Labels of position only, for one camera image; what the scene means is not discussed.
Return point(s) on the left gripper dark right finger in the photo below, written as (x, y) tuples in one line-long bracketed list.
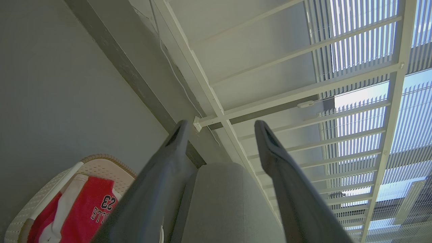
[(293, 202)]

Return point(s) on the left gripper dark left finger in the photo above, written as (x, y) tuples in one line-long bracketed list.
[(152, 195)]

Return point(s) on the red white lettered jersey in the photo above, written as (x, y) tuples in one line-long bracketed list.
[(84, 211)]

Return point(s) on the red garment with white trim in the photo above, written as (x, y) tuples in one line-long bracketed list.
[(43, 217)]

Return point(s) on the grey fabric sofa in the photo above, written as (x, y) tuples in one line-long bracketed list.
[(219, 206)]

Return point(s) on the cream perforated laundry basket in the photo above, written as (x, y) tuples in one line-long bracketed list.
[(101, 166)]

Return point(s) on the small white junction box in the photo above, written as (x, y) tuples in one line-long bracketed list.
[(197, 124)]

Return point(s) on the white venetian window blind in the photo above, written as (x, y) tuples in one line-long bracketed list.
[(357, 40)]

